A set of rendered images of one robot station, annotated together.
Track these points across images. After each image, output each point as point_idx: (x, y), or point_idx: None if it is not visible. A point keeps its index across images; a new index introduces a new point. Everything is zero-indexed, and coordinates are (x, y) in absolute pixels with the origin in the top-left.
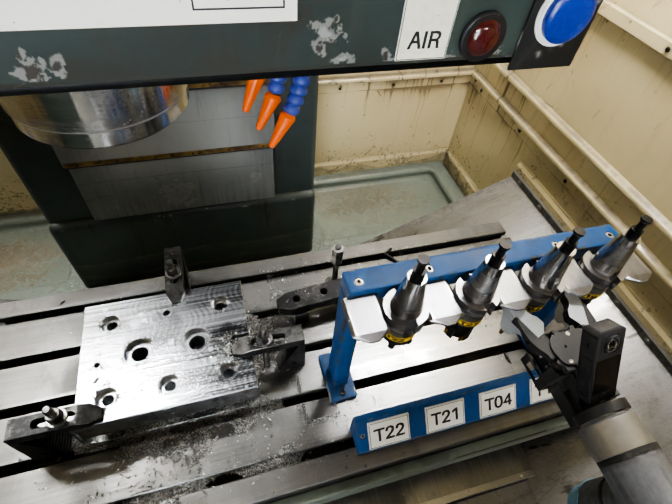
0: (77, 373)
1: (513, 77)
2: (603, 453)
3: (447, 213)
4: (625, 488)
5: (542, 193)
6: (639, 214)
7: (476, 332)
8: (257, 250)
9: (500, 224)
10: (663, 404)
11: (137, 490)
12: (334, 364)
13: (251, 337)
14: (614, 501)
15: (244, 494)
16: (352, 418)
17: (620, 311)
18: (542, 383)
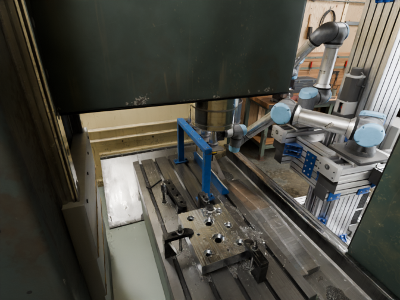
0: (225, 283)
1: None
2: (232, 132)
3: (108, 186)
4: (237, 131)
5: (118, 151)
6: (150, 127)
7: (183, 170)
8: (110, 270)
9: (134, 161)
10: (194, 149)
11: (259, 243)
12: (208, 188)
13: (206, 203)
14: (238, 136)
15: (249, 215)
16: (218, 194)
17: (168, 149)
18: (216, 139)
